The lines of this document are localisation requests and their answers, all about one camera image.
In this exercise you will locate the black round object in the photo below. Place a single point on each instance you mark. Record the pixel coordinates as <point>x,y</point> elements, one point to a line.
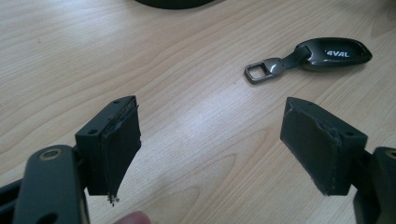
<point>174,2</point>

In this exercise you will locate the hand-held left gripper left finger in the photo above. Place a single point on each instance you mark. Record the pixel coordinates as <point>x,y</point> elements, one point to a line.
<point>107,149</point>

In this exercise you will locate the black car key fob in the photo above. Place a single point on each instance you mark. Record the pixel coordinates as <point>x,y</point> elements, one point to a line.
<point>311,57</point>

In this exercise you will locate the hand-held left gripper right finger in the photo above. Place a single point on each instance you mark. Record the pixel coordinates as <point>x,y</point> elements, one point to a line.
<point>317,149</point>

